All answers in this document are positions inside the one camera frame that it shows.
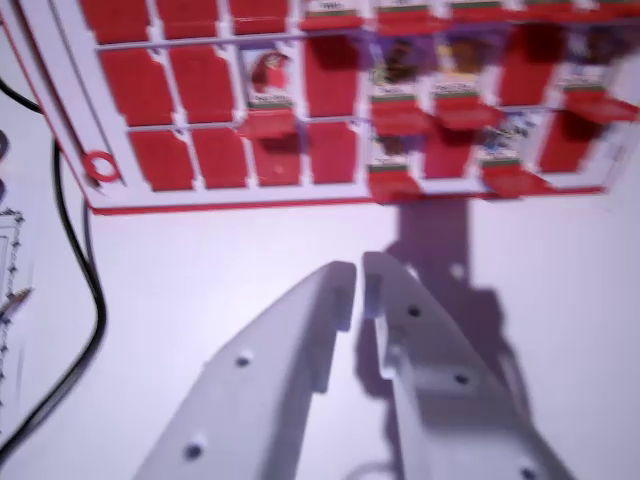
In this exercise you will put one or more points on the ballpoint pen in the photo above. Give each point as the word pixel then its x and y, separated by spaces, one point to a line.
pixel 17 300

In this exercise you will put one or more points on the red and white game board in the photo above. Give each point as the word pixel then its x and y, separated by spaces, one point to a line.
pixel 200 80

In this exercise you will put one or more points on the red board flap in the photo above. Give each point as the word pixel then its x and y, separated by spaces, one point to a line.
pixel 332 155

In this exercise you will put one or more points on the colourful bead toy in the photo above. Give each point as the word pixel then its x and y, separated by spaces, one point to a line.
pixel 2 145

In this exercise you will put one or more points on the printed paper sheet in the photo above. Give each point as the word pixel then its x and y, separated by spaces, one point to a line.
pixel 12 360

